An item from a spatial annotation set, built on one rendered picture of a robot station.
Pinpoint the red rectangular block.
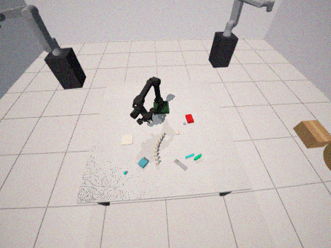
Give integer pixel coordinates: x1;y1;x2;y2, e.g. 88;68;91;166
185;114;194;123

